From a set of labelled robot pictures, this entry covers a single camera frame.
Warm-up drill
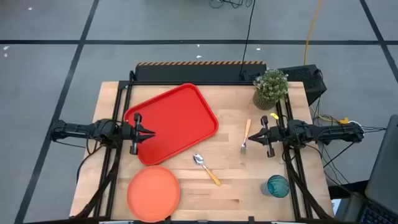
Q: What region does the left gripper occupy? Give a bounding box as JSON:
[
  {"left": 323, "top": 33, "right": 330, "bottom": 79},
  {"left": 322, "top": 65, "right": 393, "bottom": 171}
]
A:
[{"left": 120, "top": 112, "right": 156, "bottom": 156}]

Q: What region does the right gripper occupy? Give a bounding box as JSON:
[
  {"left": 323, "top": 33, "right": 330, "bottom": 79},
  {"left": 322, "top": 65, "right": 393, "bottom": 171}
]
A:
[{"left": 248, "top": 115, "right": 289, "bottom": 158}]

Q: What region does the fork with pale wooden handle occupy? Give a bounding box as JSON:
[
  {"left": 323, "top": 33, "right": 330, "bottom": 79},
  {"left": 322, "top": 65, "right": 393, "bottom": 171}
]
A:
[{"left": 240, "top": 118, "right": 252, "bottom": 156}]

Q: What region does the red plastic tray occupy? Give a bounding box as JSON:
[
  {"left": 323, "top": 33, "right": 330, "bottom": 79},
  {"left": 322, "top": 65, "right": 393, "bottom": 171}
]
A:
[{"left": 123, "top": 83, "right": 220, "bottom": 167}]

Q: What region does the teal faceted plastic cup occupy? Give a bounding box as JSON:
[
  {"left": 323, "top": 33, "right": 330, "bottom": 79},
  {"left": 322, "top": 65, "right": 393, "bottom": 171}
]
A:
[{"left": 260, "top": 174, "right": 290, "bottom": 199}]

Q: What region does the spoon with yellow handle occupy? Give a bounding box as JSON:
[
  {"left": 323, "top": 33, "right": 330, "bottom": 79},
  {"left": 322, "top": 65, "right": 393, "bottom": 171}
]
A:
[{"left": 193, "top": 153, "right": 222, "bottom": 187}]

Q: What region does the orange round plate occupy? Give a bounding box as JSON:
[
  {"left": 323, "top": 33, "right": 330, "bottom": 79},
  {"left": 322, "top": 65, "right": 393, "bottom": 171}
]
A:
[{"left": 126, "top": 165, "right": 181, "bottom": 223}]

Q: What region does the green plant in ribbed pot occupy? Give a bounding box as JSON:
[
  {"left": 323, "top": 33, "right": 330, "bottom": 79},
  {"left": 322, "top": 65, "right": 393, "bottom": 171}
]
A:
[{"left": 252, "top": 68, "right": 289, "bottom": 111}]

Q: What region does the black computer case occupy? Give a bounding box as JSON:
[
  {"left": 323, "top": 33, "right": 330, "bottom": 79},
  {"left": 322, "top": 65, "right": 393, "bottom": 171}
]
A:
[{"left": 277, "top": 64, "right": 328, "bottom": 106}]

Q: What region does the black box with hazard stripes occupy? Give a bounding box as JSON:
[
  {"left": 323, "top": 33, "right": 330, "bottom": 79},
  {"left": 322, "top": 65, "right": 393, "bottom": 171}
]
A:
[{"left": 135, "top": 61, "right": 267, "bottom": 82}]

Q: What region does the grey laptop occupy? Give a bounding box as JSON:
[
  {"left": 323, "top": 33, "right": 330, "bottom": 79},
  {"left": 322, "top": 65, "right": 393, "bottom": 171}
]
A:
[{"left": 357, "top": 114, "right": 398, "bottom": 224}]

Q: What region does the black metal table frame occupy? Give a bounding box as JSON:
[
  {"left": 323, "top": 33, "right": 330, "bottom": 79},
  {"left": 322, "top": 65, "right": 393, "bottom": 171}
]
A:
[{"left": 73, "top": 70, "right": 335, "bottom": 223}]

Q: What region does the black floor cable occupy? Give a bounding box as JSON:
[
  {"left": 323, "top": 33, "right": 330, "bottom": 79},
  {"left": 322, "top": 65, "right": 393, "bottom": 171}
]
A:
[{"left": 76, "top": 144, "right": 105, "bottom": 185}]

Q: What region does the black hanging cable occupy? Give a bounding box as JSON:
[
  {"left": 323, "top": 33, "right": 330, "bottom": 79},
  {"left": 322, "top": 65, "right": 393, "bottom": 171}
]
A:
[{"left": 239, "top": 0, "right": 256, "bottom": 78}]

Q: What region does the yellow hanging cable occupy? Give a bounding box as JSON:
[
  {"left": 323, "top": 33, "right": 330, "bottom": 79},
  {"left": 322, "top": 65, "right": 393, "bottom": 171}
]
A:
[{"left": 303, "top": 0, "right": 323, "bottom": 65}]

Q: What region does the tangled black cable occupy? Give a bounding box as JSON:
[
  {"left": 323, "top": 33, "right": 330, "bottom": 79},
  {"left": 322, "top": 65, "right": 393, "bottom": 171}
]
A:
[{"left": 208, "top": 0, "right": 253, "bottom": 9}]

